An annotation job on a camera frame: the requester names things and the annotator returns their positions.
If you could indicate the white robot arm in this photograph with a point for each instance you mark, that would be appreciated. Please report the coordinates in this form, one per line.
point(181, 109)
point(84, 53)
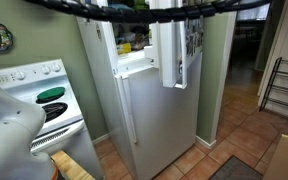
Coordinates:
point(7, 133)

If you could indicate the white refrigerator body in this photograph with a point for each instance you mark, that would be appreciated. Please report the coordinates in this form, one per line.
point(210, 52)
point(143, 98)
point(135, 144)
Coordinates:
point(97, 83)

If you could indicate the yellow food box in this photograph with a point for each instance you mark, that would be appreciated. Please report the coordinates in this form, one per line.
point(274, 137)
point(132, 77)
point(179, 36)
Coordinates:
point(124, 49)

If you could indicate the dark food package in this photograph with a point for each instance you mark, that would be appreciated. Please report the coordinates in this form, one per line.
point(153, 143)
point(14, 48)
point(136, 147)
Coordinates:
point(139, 36)

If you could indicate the fridge photo magnets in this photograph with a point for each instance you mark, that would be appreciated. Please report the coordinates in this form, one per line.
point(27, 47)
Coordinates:
point(194, 36)

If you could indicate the bottle shaped magnet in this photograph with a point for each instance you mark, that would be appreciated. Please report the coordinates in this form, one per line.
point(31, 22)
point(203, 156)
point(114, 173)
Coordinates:
point(98, 31)

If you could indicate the white stove knob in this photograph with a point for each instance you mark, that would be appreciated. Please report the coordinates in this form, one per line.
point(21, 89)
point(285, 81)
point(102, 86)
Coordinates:
point(56, 67)
point(45, 69)
point(19, 75)

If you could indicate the white electric stove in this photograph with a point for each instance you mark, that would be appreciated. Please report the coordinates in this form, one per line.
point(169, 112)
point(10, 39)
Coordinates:
point(74, 150)

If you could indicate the green pot lid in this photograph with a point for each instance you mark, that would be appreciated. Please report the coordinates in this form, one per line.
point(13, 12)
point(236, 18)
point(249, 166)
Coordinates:
point(50, 94)

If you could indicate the bright window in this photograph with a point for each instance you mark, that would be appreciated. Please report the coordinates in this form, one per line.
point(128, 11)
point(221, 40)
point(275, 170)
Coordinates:
point(254, 14)

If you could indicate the light wooden table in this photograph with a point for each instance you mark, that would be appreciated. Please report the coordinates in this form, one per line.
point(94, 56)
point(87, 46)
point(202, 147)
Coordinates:
point(285, 160)

